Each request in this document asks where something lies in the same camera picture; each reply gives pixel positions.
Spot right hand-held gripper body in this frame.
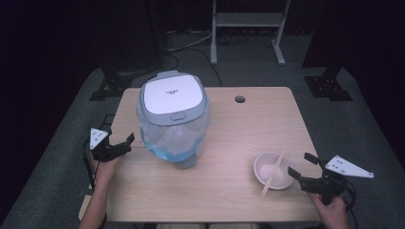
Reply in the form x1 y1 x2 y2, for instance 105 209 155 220
300 155 375 205

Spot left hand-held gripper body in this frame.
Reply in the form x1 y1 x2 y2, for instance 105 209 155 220
89 127 121 162

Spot wooden chopstick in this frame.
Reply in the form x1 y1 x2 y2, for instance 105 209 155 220
262 147 288 198
261 147 287 198

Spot white bowl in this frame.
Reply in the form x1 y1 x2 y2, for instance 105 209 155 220
253 151 296 191

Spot clear plastic trash bag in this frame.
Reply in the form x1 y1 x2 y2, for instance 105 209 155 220
137 103 211 164

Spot grey pedal trash can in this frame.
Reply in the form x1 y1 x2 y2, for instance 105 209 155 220
137 70 211 170

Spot person's left hand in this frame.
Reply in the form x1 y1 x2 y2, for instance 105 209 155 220
91 156 122 192

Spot person's right hand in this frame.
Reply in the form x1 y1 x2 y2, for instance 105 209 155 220
307 192 351 229

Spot white metal stand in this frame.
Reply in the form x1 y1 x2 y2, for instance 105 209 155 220
209 0 292 67

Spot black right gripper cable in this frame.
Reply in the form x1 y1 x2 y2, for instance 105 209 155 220
341 178 360 229

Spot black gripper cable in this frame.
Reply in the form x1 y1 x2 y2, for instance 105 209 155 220
81 138 97 192
341 178 360 229

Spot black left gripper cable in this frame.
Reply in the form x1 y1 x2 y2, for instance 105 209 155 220
81 138 97 192

